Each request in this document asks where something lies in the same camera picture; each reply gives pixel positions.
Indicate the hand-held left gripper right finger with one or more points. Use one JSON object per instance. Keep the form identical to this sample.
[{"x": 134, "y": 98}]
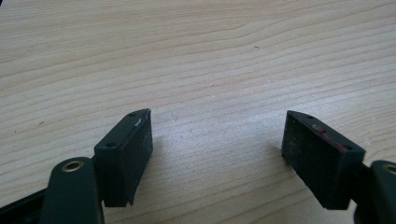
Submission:
[{"x": 320, "y": 161}]

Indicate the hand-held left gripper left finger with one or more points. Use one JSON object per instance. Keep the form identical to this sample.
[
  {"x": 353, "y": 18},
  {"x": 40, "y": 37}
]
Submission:
[{"x": 121, "y": 158}]

